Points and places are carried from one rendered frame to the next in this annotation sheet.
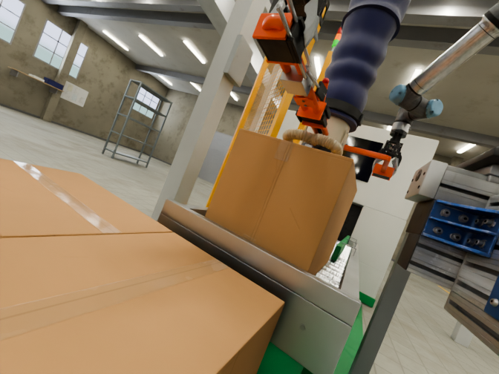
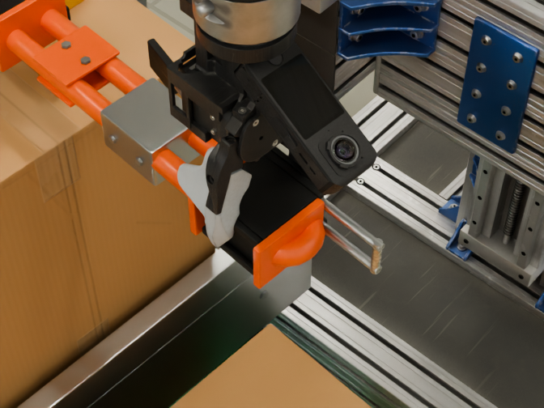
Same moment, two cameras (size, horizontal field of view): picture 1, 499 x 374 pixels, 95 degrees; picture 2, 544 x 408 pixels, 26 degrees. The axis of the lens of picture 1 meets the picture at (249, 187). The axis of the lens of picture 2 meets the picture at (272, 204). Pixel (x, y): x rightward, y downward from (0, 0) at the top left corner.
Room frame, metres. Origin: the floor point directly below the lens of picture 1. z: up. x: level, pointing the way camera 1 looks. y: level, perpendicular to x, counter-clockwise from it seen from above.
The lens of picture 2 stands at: (0.28, 0.62, 1.83)
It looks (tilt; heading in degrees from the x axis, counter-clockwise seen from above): 51 degrees down; 288
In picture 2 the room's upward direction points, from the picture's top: straight up
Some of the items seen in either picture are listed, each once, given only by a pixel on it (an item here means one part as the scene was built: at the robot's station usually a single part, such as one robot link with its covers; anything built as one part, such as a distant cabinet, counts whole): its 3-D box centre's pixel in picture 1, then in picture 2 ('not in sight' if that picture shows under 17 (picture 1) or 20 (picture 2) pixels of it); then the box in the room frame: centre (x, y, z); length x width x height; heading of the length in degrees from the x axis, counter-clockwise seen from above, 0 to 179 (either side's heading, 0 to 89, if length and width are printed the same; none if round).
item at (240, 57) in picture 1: (238, 61); not in sight; (1.79, 0.43, 1.62); 0.20 x 0.05 x 0.30; 153
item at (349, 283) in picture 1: (350, 266); not in sight; (1.61, -0.86, 0.50); 2.31 x 0.05 x 0.19; 153
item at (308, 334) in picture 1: (227, 279); (120, 405); (0.71, -0.04, 0.48); 0.70 x 0.03 x 0.15; 63
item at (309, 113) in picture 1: (313, 114); (6, 7); (0.79, -0.11, 1.08); 0.10 x 0.08 x 0.06; 63
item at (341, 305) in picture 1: (240, 247); (110, 361); (0.71, -0.04, 0.58); 0.70 x 0.03 x 0.06; 63
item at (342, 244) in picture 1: (348, 245); not in sight; (1.95, -0.97, 0.60); 1.60 x 0.11 x 0.09; 153
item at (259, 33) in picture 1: (279, 40); (256, 217); (0.48, 0.06, 1.08); 0.08 x 0.07 x 0.05; 153
